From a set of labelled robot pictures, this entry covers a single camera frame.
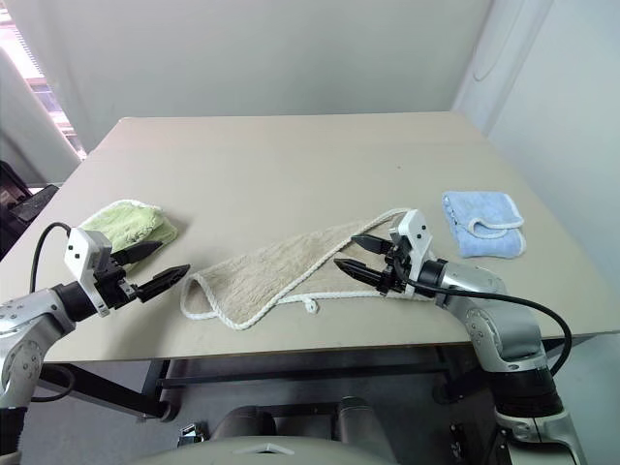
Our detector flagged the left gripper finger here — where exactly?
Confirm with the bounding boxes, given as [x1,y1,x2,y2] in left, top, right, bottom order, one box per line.
[135,263,192,304]
[111,240,164,266]

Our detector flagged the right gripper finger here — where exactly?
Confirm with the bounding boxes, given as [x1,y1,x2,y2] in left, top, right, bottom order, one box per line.
[333,258,388,295]
[350,233,394,257]

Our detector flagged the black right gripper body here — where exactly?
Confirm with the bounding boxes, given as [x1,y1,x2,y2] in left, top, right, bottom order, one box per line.
[377,232,414,296]

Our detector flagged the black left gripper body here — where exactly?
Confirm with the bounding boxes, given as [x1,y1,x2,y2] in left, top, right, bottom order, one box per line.
[94,252,140,312]

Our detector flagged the beige towel with white trim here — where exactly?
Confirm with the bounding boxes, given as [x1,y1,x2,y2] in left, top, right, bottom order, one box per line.
[179,207,437,332]

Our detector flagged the green cloth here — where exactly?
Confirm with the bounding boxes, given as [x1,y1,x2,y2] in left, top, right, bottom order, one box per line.
[77,197,181,253]

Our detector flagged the blue cloth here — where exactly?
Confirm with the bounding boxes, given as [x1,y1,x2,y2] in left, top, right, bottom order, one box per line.
[441,189,528,260]

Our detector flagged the black case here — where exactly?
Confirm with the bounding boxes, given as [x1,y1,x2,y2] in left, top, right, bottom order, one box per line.
[0,159,62,261]

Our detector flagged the dark rounded shape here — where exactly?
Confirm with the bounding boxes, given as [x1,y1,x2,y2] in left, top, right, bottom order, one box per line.
[336,395,377,437]

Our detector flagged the grey rounded body shell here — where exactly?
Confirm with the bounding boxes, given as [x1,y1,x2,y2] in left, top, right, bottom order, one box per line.
[113,425,406,465]

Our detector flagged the window with blinds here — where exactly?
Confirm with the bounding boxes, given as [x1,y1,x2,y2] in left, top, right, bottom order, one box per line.
[0,0,88,159]

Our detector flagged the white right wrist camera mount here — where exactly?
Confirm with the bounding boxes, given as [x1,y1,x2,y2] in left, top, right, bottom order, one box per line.
[389,208,434,296]

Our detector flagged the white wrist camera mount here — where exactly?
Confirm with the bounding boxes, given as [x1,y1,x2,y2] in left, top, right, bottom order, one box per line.
[64,227,113,319]
[389,208,434,296]

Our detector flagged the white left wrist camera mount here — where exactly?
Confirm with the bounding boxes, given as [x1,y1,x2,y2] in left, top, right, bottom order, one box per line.
[64,227,113,319]

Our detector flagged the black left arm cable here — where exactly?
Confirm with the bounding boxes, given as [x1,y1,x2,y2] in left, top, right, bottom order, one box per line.
[29,221,74,295]

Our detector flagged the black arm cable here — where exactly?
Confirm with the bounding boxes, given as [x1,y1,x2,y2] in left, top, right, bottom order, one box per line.
[29,221,74,295]
[391,251,573,377]

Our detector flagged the thin black cable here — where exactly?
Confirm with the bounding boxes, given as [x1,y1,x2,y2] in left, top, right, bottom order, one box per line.
[29,363,77,403]

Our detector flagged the black metal table frame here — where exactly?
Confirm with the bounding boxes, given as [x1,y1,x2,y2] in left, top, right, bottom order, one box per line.
[28,331,620,422]

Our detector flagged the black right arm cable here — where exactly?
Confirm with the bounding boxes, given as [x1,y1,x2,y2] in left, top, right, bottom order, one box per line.
[391,251,573,377]

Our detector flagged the small silver metal bracket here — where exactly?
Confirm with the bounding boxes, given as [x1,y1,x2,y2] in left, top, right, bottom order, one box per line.
[178,421,202,448]

